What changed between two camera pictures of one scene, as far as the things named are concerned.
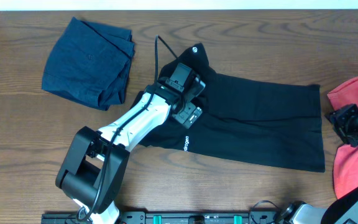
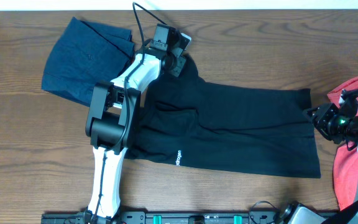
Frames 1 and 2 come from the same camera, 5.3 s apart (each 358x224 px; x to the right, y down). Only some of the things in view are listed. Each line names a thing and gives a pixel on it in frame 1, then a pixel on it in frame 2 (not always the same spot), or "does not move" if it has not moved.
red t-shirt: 353,166 does not move
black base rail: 178,217 does not move
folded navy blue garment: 89,63 does not move
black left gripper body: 190,113 to 179,66
